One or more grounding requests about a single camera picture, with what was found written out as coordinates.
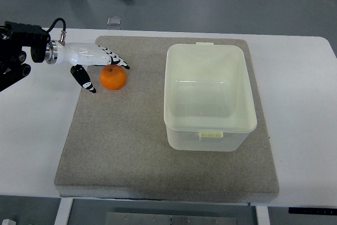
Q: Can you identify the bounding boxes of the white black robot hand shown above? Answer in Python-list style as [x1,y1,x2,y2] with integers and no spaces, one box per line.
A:
[45,40,130,93]

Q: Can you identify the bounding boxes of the orange fruit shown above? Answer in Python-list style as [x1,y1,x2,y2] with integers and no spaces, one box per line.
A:
[100,65,127,90]

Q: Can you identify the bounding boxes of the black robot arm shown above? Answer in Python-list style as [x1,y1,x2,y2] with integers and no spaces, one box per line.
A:
[1,21,51,91]

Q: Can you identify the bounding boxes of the cream plastic box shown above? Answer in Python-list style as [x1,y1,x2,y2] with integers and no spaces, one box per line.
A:
[164,42,257,152]

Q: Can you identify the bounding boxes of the clear square floor plate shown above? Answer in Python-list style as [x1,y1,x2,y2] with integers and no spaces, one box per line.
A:
[107,16,121,26]

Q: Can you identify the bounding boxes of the beige foam mat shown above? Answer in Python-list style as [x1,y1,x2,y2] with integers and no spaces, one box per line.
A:
[54,36,279,203]

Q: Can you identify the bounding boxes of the white table leg left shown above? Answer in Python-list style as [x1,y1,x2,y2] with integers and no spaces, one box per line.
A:
[54,198,73,225]

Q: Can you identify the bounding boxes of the white table leg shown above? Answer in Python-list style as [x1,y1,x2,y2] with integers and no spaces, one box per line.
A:
[54,198,73,225]
[255,206,270,225]

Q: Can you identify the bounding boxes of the small white floor object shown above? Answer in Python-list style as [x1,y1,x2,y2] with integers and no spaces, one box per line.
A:
[1,219,16,225]

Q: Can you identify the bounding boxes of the white table leg right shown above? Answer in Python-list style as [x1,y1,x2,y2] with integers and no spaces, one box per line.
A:
[255,206,270,225]

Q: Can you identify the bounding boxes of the black table control panel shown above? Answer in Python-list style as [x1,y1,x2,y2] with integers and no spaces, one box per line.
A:
[288,207,337,216]

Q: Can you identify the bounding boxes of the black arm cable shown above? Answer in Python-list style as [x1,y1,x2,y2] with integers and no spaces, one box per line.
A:
[47,17,67,44]

